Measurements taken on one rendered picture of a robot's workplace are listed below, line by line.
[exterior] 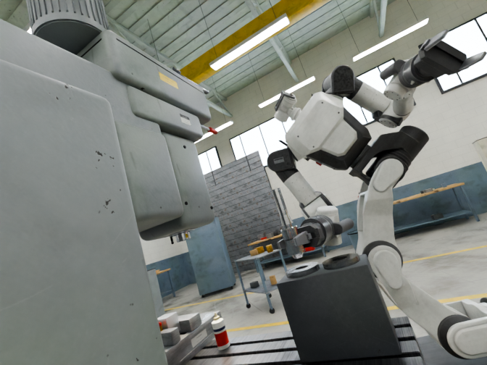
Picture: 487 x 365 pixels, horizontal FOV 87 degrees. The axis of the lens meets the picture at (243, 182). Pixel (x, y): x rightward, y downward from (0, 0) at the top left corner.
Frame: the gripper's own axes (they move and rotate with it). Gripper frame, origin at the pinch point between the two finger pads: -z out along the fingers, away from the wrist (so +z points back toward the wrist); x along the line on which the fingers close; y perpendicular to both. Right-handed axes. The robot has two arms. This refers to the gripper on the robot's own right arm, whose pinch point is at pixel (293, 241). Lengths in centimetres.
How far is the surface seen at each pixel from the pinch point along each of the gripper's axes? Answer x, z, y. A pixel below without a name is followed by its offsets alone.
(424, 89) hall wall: 11, 792, -224
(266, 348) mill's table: -18.4, -3.4, 27.0
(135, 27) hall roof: -368, 218, -498
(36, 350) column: 3, -55, -1
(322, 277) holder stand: 7.3, -3.9, 9.1
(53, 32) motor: -24, -40, -71
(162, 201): -17.8, -24.3, -19.8
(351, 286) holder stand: 12.4, -2.1, 12.1
